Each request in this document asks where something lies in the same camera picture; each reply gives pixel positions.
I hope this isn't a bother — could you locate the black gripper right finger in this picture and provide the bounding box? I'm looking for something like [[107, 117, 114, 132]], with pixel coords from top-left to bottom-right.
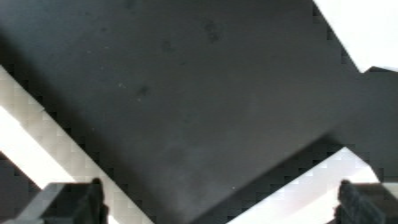
[[334, 180, 398, 224]]

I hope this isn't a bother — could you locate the white drawer cabinet box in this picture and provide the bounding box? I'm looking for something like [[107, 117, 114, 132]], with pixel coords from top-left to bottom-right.
[[313, 0, 398, 73]]

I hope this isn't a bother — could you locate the white L-shaped table fence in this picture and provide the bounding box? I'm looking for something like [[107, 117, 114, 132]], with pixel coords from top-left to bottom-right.
[[0, 66, 155, 224]]

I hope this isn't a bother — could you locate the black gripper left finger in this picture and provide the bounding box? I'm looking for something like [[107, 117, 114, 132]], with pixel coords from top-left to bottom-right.
[[16, 178, 109, 224]]

